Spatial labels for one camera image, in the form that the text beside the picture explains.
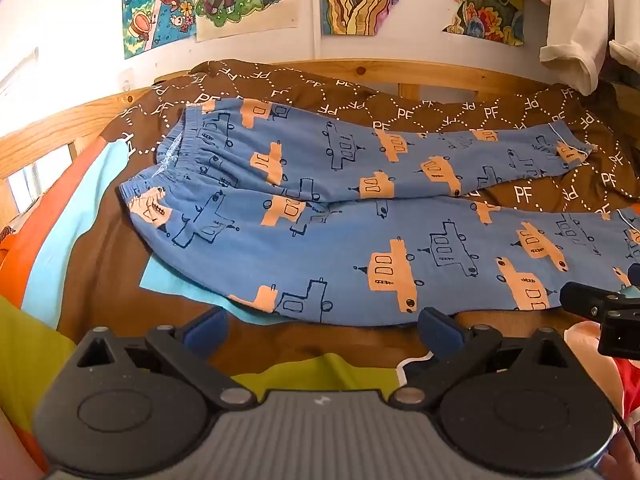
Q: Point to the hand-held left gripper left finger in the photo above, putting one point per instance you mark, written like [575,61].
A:
[207,332]

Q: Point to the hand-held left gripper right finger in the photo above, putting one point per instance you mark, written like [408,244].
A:
[440,332]

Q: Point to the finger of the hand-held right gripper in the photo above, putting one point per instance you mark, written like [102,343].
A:
[580,300]

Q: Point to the blue car-print pants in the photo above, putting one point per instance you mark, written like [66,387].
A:
[325,270]

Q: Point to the brown patterned blanket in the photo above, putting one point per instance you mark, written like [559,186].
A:
[550,190]

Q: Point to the orange blue green bed sheet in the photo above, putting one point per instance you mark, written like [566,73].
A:
[75,210]

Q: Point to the window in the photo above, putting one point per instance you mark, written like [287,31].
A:
[40,180]

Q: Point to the hanging white garment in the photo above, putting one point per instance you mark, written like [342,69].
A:
[575,20]

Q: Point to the wooden bed frame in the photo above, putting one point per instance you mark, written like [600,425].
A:
[50,120]

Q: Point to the torn colourful wall poster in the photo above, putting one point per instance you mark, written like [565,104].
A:
[490,10]

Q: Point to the white wall pipe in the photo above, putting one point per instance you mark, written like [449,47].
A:
[313,20]

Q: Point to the orange-haired figure wall poster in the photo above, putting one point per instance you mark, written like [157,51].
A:
[150,5]

